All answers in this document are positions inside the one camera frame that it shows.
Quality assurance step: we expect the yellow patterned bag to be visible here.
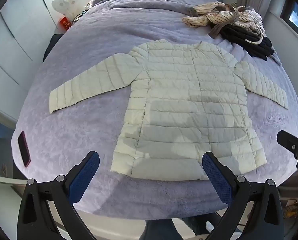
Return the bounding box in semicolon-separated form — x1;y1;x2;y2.
283;198;298;218

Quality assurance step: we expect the window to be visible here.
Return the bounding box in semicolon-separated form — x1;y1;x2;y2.
281;0;298;42

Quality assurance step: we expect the lavender plush bed blanket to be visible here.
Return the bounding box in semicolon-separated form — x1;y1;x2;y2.
11;0;298;227

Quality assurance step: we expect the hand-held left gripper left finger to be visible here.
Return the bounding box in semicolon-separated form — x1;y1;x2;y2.
17;151;100;240

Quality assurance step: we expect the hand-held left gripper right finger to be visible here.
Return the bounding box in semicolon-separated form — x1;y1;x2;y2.
202;151;284;240

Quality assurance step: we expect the white wardrobe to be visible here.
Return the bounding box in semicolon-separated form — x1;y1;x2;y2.
0;0;63;122

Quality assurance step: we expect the black garment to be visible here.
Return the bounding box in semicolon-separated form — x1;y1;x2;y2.
222;24;274;61

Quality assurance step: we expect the pile of striped and black clothes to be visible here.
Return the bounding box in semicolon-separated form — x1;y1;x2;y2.
182;2;266;39

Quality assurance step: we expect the red box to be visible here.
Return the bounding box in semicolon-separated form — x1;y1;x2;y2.
58;17;72;29

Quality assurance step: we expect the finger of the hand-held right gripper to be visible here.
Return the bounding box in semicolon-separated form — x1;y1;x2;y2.
277;130;298;173

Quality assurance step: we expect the phone with red case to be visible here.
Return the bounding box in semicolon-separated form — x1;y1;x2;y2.
17;131;32;168

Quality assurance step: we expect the person's right leg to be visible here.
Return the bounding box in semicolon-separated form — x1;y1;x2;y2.
181;216;222;240

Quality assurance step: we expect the cream quilted down jacket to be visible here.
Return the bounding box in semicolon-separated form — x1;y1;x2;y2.
49;39;289;182

